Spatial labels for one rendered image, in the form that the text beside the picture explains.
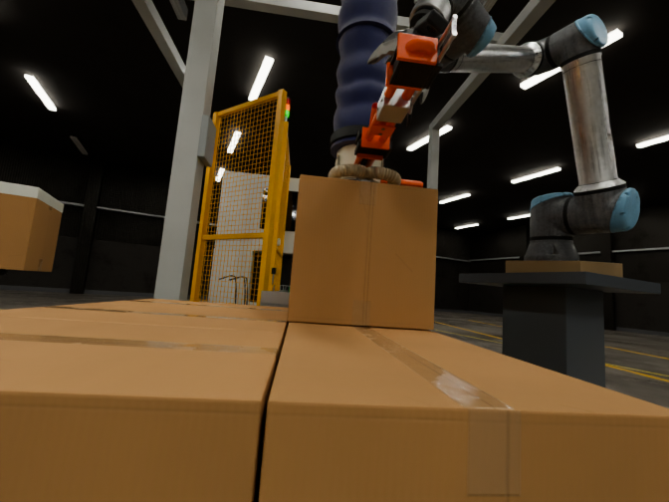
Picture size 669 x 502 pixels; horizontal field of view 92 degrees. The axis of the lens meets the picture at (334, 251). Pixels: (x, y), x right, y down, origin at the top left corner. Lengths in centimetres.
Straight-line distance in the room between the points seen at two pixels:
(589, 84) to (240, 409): 143
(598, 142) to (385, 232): 86
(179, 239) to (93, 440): 209
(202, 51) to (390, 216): 222
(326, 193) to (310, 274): 23
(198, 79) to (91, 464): 257
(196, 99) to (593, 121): 227
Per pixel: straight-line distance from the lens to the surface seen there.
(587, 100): 149
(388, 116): 83
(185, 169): 248
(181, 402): 31
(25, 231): 211
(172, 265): 237
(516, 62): 144
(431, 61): 69
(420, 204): 96
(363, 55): 137
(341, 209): 90
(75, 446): 35
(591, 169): 148
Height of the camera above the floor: 64
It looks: 7 degrees up
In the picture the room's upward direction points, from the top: 4 degrees clockwise
